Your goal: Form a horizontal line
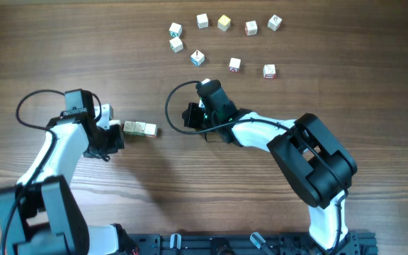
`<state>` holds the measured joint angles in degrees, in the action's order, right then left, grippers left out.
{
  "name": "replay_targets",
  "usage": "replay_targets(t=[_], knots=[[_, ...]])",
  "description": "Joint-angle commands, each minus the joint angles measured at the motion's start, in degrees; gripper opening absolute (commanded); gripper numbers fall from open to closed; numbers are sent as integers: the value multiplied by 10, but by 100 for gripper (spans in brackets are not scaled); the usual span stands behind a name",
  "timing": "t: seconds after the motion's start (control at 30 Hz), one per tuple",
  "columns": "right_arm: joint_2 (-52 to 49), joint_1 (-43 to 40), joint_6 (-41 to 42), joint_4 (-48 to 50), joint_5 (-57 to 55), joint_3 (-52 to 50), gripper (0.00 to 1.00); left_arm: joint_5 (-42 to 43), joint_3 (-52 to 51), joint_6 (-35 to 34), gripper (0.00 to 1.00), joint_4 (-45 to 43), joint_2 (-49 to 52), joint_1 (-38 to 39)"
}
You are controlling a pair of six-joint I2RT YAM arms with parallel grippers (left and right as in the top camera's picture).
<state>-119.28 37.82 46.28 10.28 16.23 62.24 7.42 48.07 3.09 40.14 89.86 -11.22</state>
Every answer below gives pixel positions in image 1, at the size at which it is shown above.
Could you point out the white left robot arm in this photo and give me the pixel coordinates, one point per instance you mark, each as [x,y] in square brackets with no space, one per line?
[39,215]

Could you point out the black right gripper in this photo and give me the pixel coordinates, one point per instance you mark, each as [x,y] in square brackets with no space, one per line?
[191,116]

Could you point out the white block numeral one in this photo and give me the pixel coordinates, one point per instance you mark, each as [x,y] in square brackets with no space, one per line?
[139,128]

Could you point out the white block red W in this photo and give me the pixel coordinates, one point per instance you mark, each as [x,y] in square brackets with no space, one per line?
[114,123]

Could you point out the yellow topped block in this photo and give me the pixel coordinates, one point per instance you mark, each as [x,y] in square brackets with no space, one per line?
[224,23]

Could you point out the white block blue X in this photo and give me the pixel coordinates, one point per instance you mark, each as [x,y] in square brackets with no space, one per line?
[197,58]

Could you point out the white block letter K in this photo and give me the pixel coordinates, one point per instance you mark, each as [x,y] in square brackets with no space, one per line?
[274,22]

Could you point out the white block red side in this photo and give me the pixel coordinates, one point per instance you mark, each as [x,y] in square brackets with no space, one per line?
[251,28]

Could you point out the white block green Z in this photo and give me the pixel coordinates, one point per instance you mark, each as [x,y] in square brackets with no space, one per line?
[176,44]

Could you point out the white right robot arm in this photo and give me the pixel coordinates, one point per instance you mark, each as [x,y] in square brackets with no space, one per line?
[315,164]

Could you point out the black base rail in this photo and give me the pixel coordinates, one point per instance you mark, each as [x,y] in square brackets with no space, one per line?
[354,243]

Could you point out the white block blue P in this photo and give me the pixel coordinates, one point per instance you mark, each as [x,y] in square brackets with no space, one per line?
[202,20]

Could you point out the white block letter E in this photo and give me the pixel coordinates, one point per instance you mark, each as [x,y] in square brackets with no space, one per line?
[150,130]

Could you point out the white block Z red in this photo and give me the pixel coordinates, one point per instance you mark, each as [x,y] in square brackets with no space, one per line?
[269,71]

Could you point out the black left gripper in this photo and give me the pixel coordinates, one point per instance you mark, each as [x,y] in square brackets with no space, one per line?
[116,132]

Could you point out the white block teal A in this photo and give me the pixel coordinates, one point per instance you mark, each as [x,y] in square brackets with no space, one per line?
[175,30]

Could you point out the white block red A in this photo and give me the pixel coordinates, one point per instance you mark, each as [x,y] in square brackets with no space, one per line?
[234,65]

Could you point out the white block green O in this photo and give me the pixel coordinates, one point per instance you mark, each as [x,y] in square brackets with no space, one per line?
[129,127]

